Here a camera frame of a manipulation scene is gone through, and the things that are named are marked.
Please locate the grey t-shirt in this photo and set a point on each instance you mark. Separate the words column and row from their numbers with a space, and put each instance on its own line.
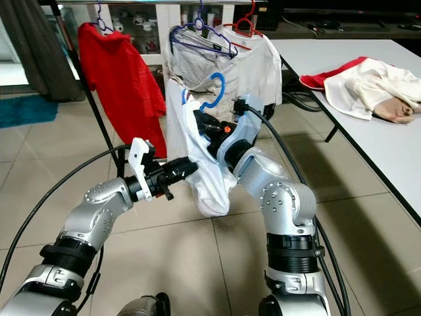
column 187, row 66

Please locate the tan garment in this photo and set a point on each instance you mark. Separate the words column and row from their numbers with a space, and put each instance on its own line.
column 395, row 110

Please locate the teal rug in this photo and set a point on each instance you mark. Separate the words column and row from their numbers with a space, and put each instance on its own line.
column 26, row 112

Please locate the white t-shirt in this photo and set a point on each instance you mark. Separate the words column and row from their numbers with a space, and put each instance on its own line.
column 187, row 138

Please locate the off-white t-shirt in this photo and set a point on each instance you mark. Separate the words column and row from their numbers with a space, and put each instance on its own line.
column 260, row 72

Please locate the cream t-shirt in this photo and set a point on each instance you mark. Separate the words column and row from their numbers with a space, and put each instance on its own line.
column 362, row 89

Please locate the white display cabinet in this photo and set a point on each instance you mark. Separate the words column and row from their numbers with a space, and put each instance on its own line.
column 160, row 20

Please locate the black low bench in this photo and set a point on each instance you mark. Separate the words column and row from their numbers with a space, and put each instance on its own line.
column 355, row 27

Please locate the blue plastic hanger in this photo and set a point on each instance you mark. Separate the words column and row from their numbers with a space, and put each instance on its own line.
column 223, row 87

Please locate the red t-shirt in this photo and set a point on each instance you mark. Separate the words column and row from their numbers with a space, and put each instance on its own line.
column 118, row 79
column 319, row 80

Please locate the teal translucent plastic container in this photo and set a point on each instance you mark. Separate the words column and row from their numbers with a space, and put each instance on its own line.
column 61, row 29

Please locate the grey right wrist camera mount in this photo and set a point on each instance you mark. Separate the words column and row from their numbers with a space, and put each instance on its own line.
column 250, row 131

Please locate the grey curtain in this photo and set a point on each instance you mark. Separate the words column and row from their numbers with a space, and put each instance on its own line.
column 46, row 52

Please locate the purple plastic hanger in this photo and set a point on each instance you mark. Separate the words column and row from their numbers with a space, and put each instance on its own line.
column 206, row 34
column 105, row 27
column 214, row 43

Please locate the black clothes rack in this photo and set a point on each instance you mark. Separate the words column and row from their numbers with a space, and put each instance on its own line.
column 122, row 168

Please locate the red plastic hanger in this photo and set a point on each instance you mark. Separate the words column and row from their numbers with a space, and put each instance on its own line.
column 245, row 25

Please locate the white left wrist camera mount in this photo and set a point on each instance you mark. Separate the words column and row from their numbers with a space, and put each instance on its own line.
column 139, row 157

